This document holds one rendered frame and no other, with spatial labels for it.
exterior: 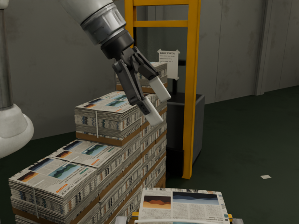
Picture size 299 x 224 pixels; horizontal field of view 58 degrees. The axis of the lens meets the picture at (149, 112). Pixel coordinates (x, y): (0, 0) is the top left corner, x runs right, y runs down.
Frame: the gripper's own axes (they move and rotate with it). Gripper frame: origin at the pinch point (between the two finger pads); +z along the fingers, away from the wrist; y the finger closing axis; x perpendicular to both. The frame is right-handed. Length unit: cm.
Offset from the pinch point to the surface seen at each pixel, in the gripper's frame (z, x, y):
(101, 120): 17, -77, -88
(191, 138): 103, -65, -181
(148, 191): 29.7, -26.8, -12.0
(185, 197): 36.7, -15.6, -11.3
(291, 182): 203, -1, -189
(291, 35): 212, 124, -699
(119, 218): 42, -53, -20
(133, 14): -32, -57, -222
